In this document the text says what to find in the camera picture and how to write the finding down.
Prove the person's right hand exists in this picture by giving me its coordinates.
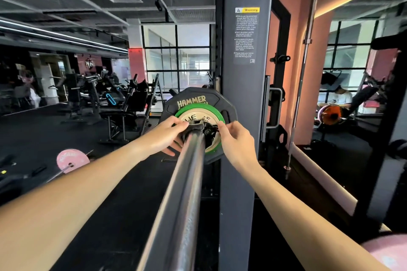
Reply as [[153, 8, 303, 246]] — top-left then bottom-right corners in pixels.
[[217, 120, 260, 174]]

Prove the person's left hand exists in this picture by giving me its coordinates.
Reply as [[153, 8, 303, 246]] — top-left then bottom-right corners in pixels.
[[137, 116, 190, 157]]

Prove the cream Rogue change plate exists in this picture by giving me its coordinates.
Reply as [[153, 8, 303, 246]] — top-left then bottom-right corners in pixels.
[[178, 109, 222, 149]]

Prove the black weight plate gold print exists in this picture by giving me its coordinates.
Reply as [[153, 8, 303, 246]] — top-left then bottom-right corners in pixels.
[[158, 87, 238, 165]]

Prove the green Rogue change plate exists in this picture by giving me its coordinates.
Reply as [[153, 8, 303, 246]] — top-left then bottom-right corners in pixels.
[[174, 103, 226, 154]]

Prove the thick chrome barbell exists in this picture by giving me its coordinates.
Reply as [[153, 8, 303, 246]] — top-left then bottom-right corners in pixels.
[[137, 127, 207, 271]]

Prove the person's right forearm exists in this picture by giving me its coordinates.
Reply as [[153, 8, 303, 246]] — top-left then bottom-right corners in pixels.
[[238, 166, 392, 271]]

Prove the person's left forearm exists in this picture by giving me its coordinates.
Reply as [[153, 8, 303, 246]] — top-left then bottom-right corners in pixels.
[[0, 145, 153, 271]]

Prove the thin chrome barbell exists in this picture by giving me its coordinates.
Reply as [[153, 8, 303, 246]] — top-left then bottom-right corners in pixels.
[[44, 150, 95, 184], [284, 0, 320, 180]]

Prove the pink Rogue bumper plate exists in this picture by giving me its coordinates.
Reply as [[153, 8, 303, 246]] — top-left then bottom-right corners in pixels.
[[361, 232, 407, 271]]

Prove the row of black gym machines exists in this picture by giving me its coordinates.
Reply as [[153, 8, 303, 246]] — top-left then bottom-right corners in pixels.
[[65, 72, 166, 144]]

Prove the black framed window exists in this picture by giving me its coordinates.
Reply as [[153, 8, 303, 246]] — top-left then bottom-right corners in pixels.
[[141, 24, 212, 94]]

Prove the warning label sticker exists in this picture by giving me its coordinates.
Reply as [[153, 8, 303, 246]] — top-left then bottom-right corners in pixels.
[[234, 6, 261, 66]]

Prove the black power rack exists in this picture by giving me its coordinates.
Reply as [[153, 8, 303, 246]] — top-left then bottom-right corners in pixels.
[[264, 0, 292, 160]]

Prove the ceiling light strip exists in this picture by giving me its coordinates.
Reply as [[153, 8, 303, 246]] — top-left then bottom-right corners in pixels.
[[0, 18, 129, 55]]

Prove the black storage peg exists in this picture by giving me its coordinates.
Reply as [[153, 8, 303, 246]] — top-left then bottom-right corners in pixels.
[[370, 37, 407, 51], [387, 139, 407, 160]]

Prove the wall mirror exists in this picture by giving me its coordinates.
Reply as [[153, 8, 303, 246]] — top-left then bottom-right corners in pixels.
[[313, 0, 407, 205]]

